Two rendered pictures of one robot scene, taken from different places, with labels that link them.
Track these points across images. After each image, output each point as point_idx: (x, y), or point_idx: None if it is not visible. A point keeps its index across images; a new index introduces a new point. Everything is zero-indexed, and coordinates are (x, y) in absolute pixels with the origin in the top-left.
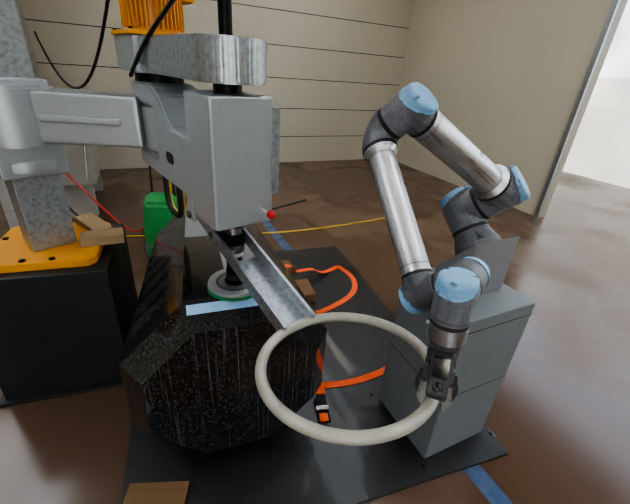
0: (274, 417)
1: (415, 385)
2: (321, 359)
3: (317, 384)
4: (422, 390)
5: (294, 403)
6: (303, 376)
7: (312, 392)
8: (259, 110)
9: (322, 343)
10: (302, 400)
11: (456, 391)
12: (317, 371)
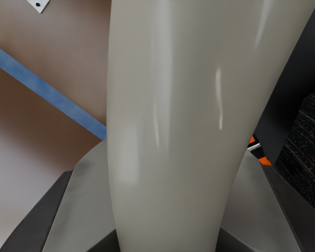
0: None
1: (297, 194)
2: (301, 190)
3: (284, 161)
4: (236, 177)
5: (303, 132)
6: None
7: (288, 150)
8: None
9: None
10: (294, 138)
11: (13, 245)
12: (298, 174)
